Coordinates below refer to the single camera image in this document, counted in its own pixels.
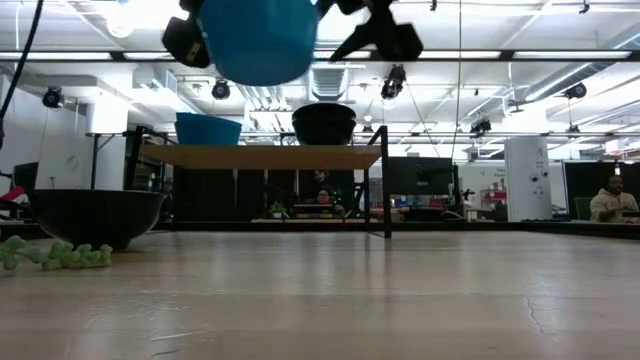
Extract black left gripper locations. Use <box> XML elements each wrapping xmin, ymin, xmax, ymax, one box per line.
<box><xmin>161</xmin><ymin>0</ymin><xmax>212</xmax><ymax>70</ymax></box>

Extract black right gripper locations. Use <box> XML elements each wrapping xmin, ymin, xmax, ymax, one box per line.
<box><xmin>315</xmin><ymin>0</ymin><xmax>425</xmax><ymax>63</ymax></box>

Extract blue plastic mini bowl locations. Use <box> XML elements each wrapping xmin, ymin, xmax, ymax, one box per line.
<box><xmin>198</xmin><ymin>0</ymin><xmax>320</xmax><ymax>87</ymax></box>
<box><xmin>174</xmin><ymin>112</ymin><xmax>244</xmax><ymax>147</ymax></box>

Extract black mini bowl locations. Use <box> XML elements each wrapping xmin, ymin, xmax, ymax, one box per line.
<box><xmin>292</xmin><ymin>118</ymin><xmax>357</xmax><ymax>147</ymax></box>
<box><xmin>292</xmin><ymin>102</ymin><xmax>358</xmax><ymax>123</ymax></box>

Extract black desk divider panel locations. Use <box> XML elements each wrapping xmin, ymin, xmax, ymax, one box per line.
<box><xmin>172</xmin><ymin>168</ymin><xmax>356</xmax><ymax>222</ymax></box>

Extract person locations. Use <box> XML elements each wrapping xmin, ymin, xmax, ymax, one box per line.
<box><xmin>310</xmin><ymin>169</ymin><xmax>332</xmax><ymax>191</ymax></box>
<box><xmin>312</xmin><ymin>188</ymin><xmax>346</xmax><ymax>217</ymax></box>
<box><xmin>589</xmin><ymin>174</ymin><xmax>640</xmax><ymax>224</ymax></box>

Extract red and white storage rack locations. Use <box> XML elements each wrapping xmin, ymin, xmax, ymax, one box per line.
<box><xmin>480</xmin><ymin>178</ymin><xmax>507</xmax><ymax>205</ymax></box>

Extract white round pillar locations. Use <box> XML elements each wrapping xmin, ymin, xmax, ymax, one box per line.
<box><xmin>503</xmin><ymin>137</ymin><xmax>551</xmax><ymax>223</ymax></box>

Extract large black bowl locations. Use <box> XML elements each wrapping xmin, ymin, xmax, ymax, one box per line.
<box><xmin>28</xmin><ymin>188</ymin><xmax>168</xmax><ymax>251</ymax></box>

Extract black office chair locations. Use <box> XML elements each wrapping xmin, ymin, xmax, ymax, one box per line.
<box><xmin>12</xmin><ymin>161</ymin><xmax>40</xmax><ymax>194</ymax></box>

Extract dark office partition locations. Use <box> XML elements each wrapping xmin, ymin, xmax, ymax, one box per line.
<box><xmin>563</xmin><ymin>160</ymin><xmax>640</xmax><ymax>221</ymax></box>

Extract red and white item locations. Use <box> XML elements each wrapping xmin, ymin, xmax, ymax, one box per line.
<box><xmin>0</xmin><ymin>185</ymin><xmax>30</xmax><ymax>207</ymax></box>

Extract green office chair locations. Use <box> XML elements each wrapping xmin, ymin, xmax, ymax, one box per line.
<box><xmin>573</xmin><ymin>196</ymin><xmax>594</xmax><ymax>221</ymax></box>

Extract green packing peanuts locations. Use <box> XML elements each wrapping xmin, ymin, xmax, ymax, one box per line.
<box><xmin>0</xmin><ymin>234</ymin><xmax>115</xmax><ymax>273</ymax></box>

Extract thin hanging wire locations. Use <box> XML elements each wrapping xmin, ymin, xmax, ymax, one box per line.
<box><xmin>451</xmin><ymin>0</ymin><xmax>464</xmax><ymax>161</ymax></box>

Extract long ceiling light rail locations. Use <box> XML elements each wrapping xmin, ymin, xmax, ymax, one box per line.
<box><xmin>0</xmin><ymin>48</ymin><xmax>640</xmax><ymax>63</ymax></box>

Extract white wall cabinet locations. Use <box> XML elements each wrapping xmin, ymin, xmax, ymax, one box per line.
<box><xmin>85</xmin><ymin>99</ymin><xmax>130</xmax><ymax>136</ymax></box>

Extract wooden shelf with black frame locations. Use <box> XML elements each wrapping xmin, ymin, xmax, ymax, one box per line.
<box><xmin>123</xmin><ymin>124</ymin><xmax>393</xmax><ymax>240</ymax></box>

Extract black metal table frame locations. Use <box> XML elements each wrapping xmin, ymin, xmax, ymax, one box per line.
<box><xmin>84</xmin><ymin>130</ymin><xmax>127</xmax><ymax>191</ymax></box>

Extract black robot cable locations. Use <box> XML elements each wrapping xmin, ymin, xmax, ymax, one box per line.
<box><xmin>0</xmin><ymin>0</ymin><xmax>45</xmax><ymax>151</ymax></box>

